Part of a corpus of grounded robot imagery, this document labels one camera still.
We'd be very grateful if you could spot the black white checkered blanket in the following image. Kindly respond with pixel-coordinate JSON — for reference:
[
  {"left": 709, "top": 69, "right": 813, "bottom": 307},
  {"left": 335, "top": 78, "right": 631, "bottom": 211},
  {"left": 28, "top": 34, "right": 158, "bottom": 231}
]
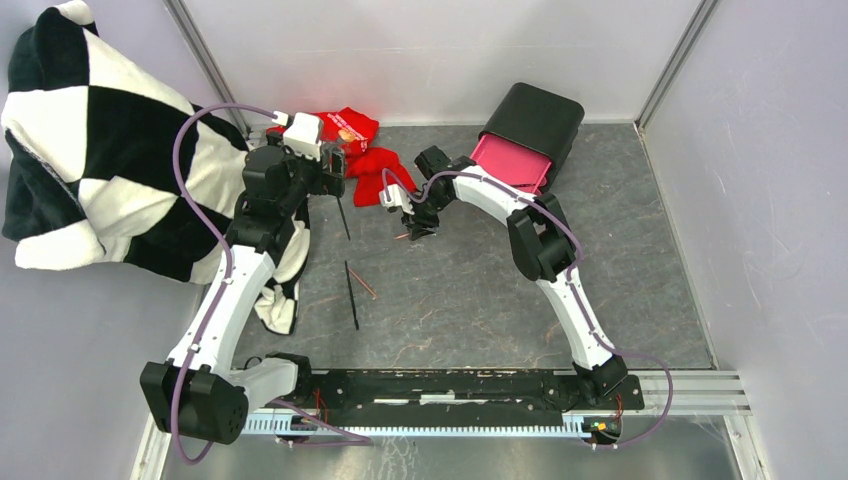
[{"left": 0, "top": 0, "right": 314, "bottom": 337}]

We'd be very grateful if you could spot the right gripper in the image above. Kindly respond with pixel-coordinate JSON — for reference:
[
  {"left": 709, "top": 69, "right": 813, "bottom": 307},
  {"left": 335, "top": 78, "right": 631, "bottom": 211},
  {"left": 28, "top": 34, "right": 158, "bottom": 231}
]
[{"left": 398, "top": 189, "right": 451, "bottom": 244}]

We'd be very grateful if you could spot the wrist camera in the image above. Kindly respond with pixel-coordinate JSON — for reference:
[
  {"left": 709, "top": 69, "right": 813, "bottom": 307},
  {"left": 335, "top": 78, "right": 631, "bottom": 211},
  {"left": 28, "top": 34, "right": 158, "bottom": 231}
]
[
  {"left": 379, "top": 184, "right": 414, "bottom": 215},
  {"left": 272, "top": 111, "right": 323, "bottom": 161}
]

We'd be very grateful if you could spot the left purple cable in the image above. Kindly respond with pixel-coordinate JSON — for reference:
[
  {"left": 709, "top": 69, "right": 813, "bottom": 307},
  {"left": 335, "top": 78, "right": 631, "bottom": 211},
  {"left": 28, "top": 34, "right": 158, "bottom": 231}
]
[{"left": 169, "top": 102, "right": 376, "bottom": 465}]

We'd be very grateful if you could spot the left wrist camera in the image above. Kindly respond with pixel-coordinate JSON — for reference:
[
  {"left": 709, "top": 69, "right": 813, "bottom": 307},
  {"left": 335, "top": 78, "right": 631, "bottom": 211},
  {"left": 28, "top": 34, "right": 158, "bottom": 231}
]
[{"left": 272, "top": 111, "right": 323, "bottom": 161}]

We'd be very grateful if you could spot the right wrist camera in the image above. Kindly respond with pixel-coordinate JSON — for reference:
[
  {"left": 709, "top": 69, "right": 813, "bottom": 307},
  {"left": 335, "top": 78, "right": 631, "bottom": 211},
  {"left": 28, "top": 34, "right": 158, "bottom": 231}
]
[{"left": 379, "top": 184, "right": 414, "bottom": 215}]

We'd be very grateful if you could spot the black thin brush stick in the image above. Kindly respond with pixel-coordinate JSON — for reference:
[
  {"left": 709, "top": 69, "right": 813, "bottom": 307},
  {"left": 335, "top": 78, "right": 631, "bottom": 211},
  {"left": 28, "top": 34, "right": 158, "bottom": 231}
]
[{"left": 344, "top": 260, "right": 360, "bottom": 331}]

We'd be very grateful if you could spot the red cloth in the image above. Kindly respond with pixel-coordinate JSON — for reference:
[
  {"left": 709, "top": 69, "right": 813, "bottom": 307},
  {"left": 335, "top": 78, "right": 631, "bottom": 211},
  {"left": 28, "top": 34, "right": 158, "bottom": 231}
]
[{"left": 266, "top": 108, "right": 417, "bottom": 209}]

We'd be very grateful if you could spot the black pink drawer organizer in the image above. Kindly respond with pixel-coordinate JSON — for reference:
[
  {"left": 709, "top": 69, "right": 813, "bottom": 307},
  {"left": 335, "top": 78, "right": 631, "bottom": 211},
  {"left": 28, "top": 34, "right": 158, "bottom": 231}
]
[{"left": 470, "top": 82, "right": 585, "bottom": 194}]

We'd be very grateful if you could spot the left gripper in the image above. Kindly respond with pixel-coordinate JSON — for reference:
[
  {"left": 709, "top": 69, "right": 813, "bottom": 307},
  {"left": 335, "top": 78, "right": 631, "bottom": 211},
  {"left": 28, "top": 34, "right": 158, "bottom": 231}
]
[{"left": 267, "top": 132, "right": 347, "bottom": 215}]

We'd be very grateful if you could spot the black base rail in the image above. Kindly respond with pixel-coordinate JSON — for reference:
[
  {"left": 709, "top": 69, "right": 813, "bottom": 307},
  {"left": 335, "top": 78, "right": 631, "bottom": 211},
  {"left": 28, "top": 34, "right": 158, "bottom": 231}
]
[{"left": 285, "top": 369, "right": 645, "bottom": 429}]

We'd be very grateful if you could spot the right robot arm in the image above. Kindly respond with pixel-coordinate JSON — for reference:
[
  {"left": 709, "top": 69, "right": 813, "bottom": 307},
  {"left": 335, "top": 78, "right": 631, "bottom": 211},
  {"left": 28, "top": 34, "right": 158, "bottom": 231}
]
[{"left": 379, "top": 147, "right": 628, "bottom": 408}]

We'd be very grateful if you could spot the rose pencil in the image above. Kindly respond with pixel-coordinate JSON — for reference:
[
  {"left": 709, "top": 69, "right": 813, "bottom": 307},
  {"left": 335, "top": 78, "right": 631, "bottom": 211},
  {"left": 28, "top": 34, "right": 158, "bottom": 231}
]
[{"left": 347, "top": 267, "right": 378, "bottom": 300}]

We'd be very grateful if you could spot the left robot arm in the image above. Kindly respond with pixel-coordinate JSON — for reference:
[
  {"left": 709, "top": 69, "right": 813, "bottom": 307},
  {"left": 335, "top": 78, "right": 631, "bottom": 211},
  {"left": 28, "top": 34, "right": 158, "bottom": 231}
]
[{"left": 140, "top": 146, "right": 345, "bottom": 445}]

